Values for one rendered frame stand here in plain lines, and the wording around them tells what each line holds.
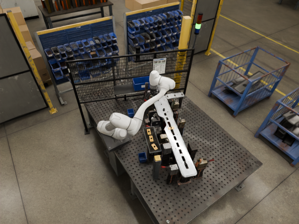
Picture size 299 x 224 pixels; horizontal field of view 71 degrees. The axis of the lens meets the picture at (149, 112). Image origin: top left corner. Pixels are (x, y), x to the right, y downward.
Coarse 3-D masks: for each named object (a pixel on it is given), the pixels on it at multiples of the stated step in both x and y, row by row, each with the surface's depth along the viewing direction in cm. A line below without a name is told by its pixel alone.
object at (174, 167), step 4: (176, 164) 237; (172, 168) 233; (176, 168) 233; (172, 172) 236; (176, 172) 239; (168, 176) 251; (172, 176) 245; (168, 180) 254; (172, 180) 252; (168, 184) 257
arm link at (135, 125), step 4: (132, 120) 213; (136, 120) 215; (140, 120) 216; (132, 124) 212; (136, 124) 214; (140, 124) 217; (128, 128) 212; (132, 128) 213; (136, 128) 214; (128, 132) 215; (132, 132) 214; (136, 132) 216
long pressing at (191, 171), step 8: (160, 104) 312; (168, 104) 312; (160, 112) 300; (168, 112) 301; (168, 120) 290; (176, 128) 281; (168, 136) 271; (176, 136) 272; (176, 144) 263; (184, 144) 264; (176, 152) 255; (184, 152) 255; (176, 160) 247; (184, 168) 240; (192, 168) 240; (184, 176) 233
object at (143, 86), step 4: (144, 76) 332; (148, 76) 334; (136, 80) 333; (140, 80) 335; (144, 80) 337; (148, 80) 339; (136, 84) 318; (140, 84) 321; (144, 84) 323; (148, 84) 325; (136, 88) 324; (140, 88) 326; (144, 88) 329; (148, 88) 331
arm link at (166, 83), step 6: (162, 78) 220; (168, 78) 220; (162, 84) 218; (168, 84) 217; (174, 84) 219; (162, 90) 219; (168, 90) 222; (156, 96) 219; (162, 96) 221; (150, 102) 219; (144, 108) 220; (138, 114) 217
